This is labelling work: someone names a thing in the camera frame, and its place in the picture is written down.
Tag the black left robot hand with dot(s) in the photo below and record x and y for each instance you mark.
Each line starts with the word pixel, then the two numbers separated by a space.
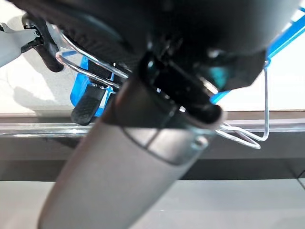
pixel 119 179

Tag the blue plastic shopping basket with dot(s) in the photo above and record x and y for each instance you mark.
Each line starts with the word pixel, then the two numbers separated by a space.
pixel 76 90

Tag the black shelf board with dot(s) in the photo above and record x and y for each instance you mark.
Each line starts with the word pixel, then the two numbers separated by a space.
pixel 238 155

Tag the silver left robot leg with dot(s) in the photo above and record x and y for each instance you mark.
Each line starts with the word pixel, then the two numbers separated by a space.
pixel 9 45

